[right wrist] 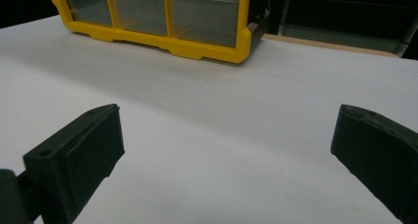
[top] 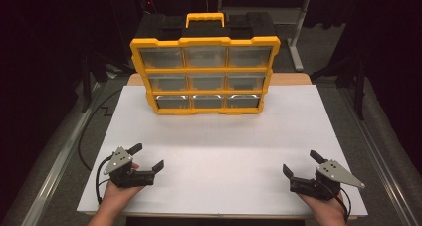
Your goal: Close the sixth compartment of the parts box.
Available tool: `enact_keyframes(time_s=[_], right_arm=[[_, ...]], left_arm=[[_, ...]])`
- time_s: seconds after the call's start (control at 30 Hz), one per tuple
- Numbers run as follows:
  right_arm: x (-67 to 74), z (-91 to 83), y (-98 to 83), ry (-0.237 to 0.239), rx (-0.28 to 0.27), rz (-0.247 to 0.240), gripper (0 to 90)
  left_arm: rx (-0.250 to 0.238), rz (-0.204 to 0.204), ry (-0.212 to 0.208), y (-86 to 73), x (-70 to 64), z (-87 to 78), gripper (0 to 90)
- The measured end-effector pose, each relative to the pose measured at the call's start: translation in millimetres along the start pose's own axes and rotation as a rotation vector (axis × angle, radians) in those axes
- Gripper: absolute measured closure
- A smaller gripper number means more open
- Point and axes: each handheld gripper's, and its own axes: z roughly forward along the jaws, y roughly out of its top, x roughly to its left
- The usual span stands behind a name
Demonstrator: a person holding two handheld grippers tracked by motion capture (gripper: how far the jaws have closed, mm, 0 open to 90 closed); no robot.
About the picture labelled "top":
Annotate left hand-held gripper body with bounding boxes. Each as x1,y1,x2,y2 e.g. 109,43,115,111
103,146,156,189

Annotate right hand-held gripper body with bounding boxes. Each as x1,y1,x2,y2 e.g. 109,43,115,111
289,159,366,202

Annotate clear plastic organizer drawer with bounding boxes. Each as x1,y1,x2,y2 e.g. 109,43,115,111
228,74,267,92

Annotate yellow and black organizer cabinet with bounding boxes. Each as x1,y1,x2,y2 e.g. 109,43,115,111
129,12,282,116

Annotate person's right hand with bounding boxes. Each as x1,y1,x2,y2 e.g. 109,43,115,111
298,191,349,222

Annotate person's left hand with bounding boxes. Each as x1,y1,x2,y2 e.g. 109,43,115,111
99,181,147,209

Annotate white table cover board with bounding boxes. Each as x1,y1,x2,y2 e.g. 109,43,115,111
76,84,369,218

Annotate black metal stand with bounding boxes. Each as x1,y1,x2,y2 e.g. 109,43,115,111
81,51,133,113
310,51,367,121

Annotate grid of clear drawers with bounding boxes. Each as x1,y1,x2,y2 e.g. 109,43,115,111
138,46,274,110

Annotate grey metal stand leg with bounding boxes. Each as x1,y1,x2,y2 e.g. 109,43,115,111
287,0,312,73

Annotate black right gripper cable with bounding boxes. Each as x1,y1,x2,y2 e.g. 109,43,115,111
331,185,352,222

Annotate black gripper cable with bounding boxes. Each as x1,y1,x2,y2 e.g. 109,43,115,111
331,185,352,222
95,154,115,205

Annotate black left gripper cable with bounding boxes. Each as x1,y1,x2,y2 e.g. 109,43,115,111
95,154,115,205

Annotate black floor cable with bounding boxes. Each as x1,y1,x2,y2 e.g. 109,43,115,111
78,87,124,172

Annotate aluminium floor rail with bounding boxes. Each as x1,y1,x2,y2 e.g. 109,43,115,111
337,86,422,226
19,81,103,226

